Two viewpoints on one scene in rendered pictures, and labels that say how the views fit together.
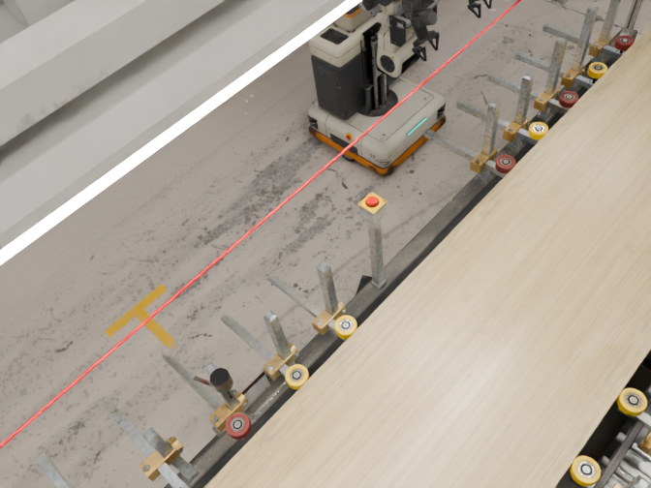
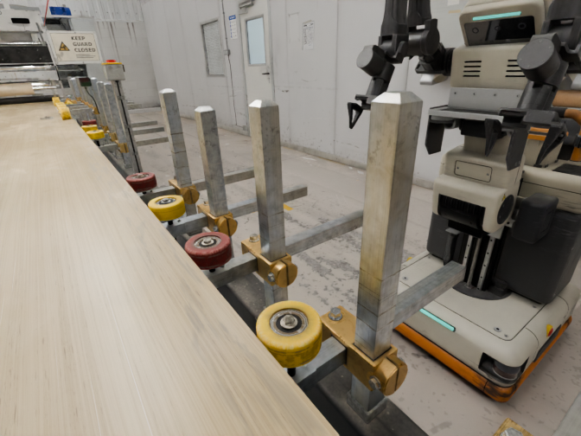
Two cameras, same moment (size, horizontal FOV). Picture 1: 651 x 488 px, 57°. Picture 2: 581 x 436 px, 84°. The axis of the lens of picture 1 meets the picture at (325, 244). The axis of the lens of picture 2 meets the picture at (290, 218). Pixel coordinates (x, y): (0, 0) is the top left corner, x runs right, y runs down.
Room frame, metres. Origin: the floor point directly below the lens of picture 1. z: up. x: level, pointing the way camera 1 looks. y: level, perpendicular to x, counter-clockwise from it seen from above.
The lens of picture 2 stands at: (2.13, -1.69, 1.19)
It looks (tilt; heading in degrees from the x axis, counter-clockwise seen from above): 26 degrees down; 93
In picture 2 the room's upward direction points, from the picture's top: 2 degrees counter-clockwise
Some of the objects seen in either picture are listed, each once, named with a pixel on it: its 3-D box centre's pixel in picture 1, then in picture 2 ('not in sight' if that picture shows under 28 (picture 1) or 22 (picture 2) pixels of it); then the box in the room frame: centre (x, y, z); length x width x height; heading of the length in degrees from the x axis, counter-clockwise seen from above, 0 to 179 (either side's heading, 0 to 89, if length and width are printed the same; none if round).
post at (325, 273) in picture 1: (330, 301); (119, 131); (1.15, 0.02, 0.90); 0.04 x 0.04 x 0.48; 38
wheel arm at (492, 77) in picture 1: (527, 93); (296, 244); (2.11, -1.08, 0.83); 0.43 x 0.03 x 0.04; 38
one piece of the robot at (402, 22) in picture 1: (412, 14); (476, 126); (2.67, -0.65, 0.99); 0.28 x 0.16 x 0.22; 128
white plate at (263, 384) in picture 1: (241, 405); not in sight; (0.88, 0.41, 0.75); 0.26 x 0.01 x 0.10; 128
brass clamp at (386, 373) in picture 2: (573, 75); (359, 349); (2.21, -1.34, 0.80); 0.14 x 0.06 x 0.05; 128
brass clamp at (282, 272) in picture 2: (545, 98); (268, 260); (2.05, -1.15, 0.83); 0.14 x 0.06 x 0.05; 128
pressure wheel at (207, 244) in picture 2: (567, 106); (211, 266); (1.95, -1.20, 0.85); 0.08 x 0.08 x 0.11
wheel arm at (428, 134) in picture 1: (465, 153); (207, 183); (1.80, -0.68, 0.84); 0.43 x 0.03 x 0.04; 38
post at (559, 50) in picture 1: (551, 83); (271, 234); (2.07, -1.16, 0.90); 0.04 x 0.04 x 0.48; 38
